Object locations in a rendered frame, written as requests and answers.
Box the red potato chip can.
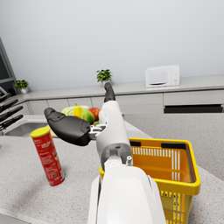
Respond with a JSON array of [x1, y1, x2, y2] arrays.
[[30, 126, 66, 187]]

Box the yellow slatted basket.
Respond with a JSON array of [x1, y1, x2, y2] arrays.
[[99, 137, 201, 224]]

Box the steel kitchen sink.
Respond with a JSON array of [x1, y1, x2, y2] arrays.
[[3, 122, 49, 137]]

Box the red apple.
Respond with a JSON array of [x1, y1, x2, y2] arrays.
[[87, 107, 102, 122]]

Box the green apple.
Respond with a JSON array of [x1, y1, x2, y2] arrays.
[[80, 109, 95, 125]]

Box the small potted green plant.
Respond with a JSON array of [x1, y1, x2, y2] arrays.
[[96, 68, 113, 87], [13, 80, 30, 95]]

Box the yellow pear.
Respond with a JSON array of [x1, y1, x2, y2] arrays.
[[73, 102, 85, 119]]

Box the grey kitchen counter cabinets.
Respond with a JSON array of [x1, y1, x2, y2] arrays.
[[11, 73, 224, 116]]

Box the white microwave oven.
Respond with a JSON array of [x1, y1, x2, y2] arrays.
[[144, 64, 180, 89]]

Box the dark window frame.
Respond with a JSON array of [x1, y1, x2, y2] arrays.
[[0, 38, 19, 97]]

